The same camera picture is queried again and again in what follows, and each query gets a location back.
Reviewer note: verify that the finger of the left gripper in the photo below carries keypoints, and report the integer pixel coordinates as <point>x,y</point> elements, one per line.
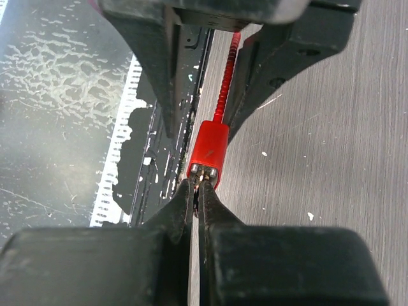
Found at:
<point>153,32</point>
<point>277,53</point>

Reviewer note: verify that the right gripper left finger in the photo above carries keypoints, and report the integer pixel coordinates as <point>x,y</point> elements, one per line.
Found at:
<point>110,265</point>

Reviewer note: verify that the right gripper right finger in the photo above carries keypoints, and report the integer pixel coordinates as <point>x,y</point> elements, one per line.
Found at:
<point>281,265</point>

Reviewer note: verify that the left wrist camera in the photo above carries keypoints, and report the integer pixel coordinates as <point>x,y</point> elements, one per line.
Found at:
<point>234,15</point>

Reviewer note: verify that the slotted cable duct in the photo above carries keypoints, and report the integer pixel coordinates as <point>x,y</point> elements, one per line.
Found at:
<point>105,207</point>

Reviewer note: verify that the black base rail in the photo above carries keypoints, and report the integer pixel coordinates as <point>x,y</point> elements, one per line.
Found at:
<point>151,165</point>

